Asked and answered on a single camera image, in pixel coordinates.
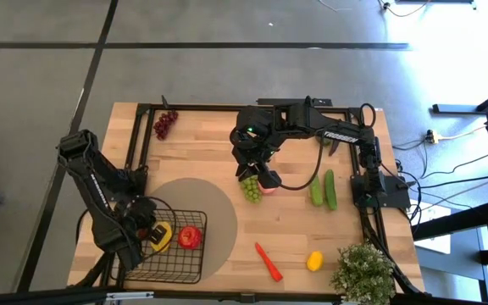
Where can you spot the green grape bunch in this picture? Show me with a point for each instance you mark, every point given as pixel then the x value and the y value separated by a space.
pixel 251 192

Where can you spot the silver bracket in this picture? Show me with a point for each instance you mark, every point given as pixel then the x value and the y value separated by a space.
pixel 129 295

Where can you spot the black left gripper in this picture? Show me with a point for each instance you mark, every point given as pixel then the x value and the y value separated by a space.
pixel 138 216

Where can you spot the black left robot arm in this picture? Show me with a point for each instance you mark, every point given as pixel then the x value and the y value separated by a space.
pixel 95 190

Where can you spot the red apple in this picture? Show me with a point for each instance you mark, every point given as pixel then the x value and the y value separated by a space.
pixel 190 237

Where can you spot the white sheet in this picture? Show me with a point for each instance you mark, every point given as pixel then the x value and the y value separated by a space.
pixel 434 245

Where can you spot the round grey placemat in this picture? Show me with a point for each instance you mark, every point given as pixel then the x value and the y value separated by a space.
pixel 218 212

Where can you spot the power strip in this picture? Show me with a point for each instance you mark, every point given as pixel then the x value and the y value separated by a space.
pixel 431 136

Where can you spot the yellow lemon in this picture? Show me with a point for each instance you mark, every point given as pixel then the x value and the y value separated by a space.
pixel 314 260

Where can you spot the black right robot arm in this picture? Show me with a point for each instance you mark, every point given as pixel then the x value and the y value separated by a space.
pixel 341 131

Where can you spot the dark green avocado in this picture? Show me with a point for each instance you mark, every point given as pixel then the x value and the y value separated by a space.
pixel 325 142

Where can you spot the dark purple eggplant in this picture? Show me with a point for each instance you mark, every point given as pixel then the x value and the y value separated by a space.
pixel 335 148

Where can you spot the red grape bunch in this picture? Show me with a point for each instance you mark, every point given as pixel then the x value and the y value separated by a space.
pixel 163 125

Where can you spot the black metal table frame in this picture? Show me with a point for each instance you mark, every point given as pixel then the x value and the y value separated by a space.
pixel 206 108

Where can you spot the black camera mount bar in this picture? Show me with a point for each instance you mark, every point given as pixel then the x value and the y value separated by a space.
pixel 265 102

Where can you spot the light green cucumber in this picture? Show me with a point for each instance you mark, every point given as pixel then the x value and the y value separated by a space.
pixel 316 192

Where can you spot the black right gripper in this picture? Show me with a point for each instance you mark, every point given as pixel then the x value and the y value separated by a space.
pixel 252 152

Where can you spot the pink peach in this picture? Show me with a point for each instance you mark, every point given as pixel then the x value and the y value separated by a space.
pixel 266 190

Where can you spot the black floor stand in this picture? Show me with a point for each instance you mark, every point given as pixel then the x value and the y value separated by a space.
pixel 456 109

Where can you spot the blue grey panel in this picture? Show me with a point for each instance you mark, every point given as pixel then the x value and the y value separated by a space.
pixel 451 262

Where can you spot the black crossbeam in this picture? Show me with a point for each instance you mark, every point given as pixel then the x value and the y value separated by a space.
pixel 57 296

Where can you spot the orange carrot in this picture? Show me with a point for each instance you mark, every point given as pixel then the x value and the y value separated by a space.
pixel 268 262

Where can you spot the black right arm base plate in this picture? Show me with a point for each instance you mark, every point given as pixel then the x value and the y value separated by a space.
pixel 396 195

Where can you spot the potted green white plant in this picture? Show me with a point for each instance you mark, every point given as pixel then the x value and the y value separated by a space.
pixel 364 275

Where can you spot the dark green cucumber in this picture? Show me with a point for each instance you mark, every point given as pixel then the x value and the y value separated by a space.
pixel 331 190

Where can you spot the black diagonal beam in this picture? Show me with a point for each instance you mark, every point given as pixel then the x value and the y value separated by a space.
pixel 481 216

